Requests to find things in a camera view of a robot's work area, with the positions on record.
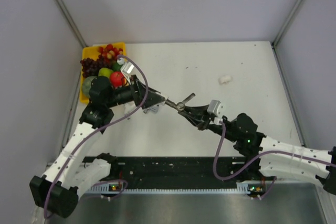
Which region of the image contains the red apple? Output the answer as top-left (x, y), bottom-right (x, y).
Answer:
top-left (110, 71), bottom-right (126, 88)

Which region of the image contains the white faucet with brass tip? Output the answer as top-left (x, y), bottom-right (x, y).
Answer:
top-left (124, 103), bottom-right (136, 120)

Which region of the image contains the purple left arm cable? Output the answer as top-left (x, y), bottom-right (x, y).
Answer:
top-left (43, 55), bottom-right (150, 219)

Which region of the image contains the dark purple grape bunch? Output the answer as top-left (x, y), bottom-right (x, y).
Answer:
top-left (80, 58), bottom-right (112, 78)

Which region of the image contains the chrome water faucet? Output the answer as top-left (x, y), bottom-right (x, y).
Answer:
top-left (143, 105), bottom-right (160, 114)

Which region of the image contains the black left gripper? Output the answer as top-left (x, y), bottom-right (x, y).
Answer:
top-left (106, 74), bottom-right (165, 110)

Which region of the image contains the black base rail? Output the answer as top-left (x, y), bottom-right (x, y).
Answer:
top-left (102, 157), bottom-right (262, 190)

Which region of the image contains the far white pipe elbow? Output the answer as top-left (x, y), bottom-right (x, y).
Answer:
top-left (218, 75), bottom-right (233, 86)

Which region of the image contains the yellow plastic fruit tray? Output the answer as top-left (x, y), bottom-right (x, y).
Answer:
top-left (79, 41), bottom-right (130, 103)

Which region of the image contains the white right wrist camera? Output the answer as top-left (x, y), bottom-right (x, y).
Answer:
top-left (207, 100), bottom-right (225, 125)

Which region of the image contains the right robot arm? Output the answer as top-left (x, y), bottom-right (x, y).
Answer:
top-left (177, 100), bottom-right (335, 195)

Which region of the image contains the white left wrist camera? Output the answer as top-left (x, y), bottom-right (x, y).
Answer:
top-left (117, 58), bottom-right (134, 84)

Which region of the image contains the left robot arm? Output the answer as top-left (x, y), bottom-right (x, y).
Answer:
top-left (29, 75), bottom-right (167, 218)

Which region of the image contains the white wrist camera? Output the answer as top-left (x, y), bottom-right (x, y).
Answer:
top-left (207, 100), bottom-right (225, 125)
top-left (117, 58), bottom-right (134, 84)

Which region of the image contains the green apple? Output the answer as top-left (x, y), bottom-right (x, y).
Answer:
top-left (98, 68), bottom-right (113, 78)

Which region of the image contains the green striped melon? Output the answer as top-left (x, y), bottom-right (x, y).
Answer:
top-left (81, 76), bottom-right (96, 98)

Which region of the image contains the white slotted cable duct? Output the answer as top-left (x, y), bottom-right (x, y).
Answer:
top-left (86, 183), bottom-right (265, 196)

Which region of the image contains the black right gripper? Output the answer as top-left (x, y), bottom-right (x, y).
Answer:
top-left (180, 105), bottom-right (239, 143)

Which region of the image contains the dark green lime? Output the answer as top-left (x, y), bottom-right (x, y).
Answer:
top-left (112, 62), bottom-right (123, 71)

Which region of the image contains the dark bronze water faucet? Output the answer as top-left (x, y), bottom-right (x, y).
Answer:
top-left (165, 93), bottom-right (196, 112)

